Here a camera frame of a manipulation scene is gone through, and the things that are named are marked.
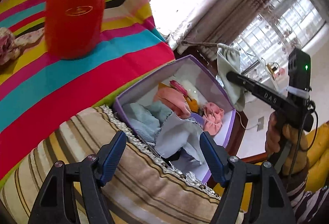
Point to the lace window curtain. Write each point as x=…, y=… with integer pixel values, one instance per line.
x=264, y=31

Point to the colourful striped tablecloth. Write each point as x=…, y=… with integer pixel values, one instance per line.
x=39, y=91

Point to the black white checked cloth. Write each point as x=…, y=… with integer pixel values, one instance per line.
x=177, y=133

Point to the red thermos flask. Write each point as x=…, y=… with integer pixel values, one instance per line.
x=72, y=27

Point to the yellow sofa cushion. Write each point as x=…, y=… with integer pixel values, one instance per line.
x=318, y=162

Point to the pink fleece hat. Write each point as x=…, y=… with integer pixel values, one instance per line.
x=173, y=100

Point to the grey green cloth pouch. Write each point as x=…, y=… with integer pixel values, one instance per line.
x=228, y=63

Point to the purple cardboard box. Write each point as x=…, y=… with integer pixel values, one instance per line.
x=195, y=77

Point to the floral white cloth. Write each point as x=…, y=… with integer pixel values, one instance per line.
x=12, y=46

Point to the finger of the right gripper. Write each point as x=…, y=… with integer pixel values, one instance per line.
x=241, y=81

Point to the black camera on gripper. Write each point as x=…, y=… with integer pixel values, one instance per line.
x=299, y=72

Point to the peach pink scrunched cloth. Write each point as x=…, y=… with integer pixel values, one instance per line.
x=213, y=116

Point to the light blue towel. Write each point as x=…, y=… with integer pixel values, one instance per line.
x=147, y=121

